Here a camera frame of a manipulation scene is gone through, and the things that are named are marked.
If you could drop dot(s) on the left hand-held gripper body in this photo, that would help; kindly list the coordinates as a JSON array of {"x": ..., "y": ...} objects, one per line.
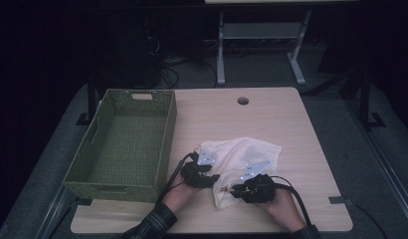
[{"x": 192, "y": 174}]

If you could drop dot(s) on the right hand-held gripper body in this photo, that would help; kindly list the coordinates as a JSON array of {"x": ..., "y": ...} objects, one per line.
[{"x": 261, "y": 191}]

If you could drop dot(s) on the cream towel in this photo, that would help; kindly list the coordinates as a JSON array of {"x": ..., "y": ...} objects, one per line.
[{"x": 235, "y": 156}]

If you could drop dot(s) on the green woven basket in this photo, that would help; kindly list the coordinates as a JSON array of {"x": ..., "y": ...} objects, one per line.
[{"x": 125, "y": 149}]

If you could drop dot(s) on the person's left hand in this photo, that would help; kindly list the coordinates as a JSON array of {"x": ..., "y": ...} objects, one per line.
[{"x": 180, "y": 197}]

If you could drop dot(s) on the person's right hand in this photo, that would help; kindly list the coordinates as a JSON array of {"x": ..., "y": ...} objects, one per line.
[{"x": 285, "y": 209}]

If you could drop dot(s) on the grey tape piece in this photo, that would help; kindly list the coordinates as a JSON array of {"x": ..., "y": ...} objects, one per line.
[{"x": 339, "y": 200}]

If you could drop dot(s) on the black metal stand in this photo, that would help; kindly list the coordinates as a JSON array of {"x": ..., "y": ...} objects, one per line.
[
  {"x": 91, "y": 99},
  {"x": 365, "y": 99}
]

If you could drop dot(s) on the metal floor rail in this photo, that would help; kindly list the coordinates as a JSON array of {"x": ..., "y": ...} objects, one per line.
[
  {"x": 384, "y": 159},
  {"x": 51, "y": 212}
]

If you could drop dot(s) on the white metal desk frame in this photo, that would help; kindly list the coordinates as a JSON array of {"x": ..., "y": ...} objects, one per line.
[{"x": 261, "y": 31}]

